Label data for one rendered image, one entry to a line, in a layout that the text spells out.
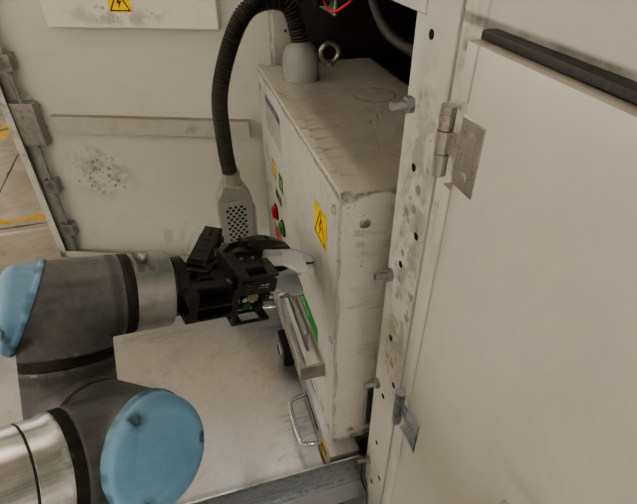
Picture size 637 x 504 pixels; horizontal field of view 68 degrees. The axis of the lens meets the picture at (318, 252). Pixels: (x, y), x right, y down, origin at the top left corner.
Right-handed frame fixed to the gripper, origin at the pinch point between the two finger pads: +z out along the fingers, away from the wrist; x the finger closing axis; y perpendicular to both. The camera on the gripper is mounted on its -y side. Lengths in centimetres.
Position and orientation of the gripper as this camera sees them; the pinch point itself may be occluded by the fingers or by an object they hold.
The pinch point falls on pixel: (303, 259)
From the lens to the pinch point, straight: 68.5
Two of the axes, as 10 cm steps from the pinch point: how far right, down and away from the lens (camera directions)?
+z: 8.2, -1.0, 5.6
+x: 2.2, -8.5, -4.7
